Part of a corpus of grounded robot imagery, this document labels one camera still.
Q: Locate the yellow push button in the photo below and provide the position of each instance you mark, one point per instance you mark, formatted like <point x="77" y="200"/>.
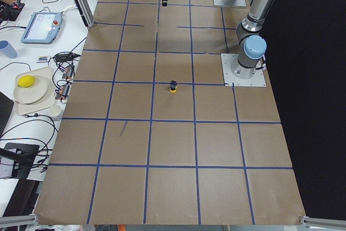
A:
<point x="173" y="86"/>

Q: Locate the blue teach pendant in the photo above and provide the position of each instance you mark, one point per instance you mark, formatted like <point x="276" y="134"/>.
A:
<point x="43" y="28"/>

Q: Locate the beige tray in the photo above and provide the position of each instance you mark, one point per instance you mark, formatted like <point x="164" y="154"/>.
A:
<point x="46" y="101"/>

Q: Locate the white paper cup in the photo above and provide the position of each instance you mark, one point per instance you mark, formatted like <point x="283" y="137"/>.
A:
<point x="56" y="112"/>

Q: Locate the light blue plastic cup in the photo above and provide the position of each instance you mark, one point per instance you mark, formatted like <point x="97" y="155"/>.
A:
<point x="7" y="49"/>

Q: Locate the yellow lemon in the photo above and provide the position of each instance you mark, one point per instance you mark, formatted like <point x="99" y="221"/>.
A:
<point x="26" y="81"/>

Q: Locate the beige plate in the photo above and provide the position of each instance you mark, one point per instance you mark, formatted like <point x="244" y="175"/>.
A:
<point x="33" y="93"/>

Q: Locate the black camera stand base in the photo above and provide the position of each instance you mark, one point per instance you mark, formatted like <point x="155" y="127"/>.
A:
<point x="17" y="160"/>

